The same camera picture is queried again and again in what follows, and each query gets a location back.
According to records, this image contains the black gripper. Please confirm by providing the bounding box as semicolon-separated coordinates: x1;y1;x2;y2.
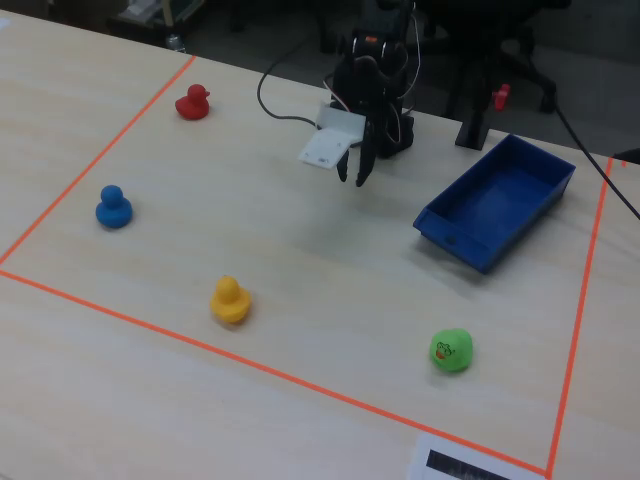
331;53;397;189

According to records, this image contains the green rubber duck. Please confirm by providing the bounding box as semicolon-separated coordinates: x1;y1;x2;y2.
428;327;475;374

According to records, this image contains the blue plastic box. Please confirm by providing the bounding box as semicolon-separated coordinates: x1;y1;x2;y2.
412;132;577;275

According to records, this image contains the red rubber duck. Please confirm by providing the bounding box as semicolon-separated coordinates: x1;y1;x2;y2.
174;83;212;122

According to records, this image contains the yellow rubber duck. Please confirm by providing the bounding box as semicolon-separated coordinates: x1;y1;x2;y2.
209;274;253;325

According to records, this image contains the blue rubber duck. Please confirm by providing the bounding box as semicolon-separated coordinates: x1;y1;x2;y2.
94;184;134;231

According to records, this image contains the black office chair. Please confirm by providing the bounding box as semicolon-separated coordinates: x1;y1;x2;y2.
422;0;559;115

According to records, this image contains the long orange tape strip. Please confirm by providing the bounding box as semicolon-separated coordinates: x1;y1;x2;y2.
0;268;551;476

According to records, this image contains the white paper label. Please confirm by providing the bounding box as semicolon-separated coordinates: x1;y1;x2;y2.
405;432;546;480

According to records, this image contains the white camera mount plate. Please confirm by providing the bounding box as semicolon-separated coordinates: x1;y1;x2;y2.
296;102;367;172

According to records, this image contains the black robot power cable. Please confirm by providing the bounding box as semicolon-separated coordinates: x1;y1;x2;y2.
256;37;321;126

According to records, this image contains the black clamp post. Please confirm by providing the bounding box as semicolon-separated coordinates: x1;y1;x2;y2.
453;59;494;151

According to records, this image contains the red clamp handle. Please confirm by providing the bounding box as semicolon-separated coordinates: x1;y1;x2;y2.
491;83;513;112

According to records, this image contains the thin black cable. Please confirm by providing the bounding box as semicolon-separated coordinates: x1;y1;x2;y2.
551;97;640;222

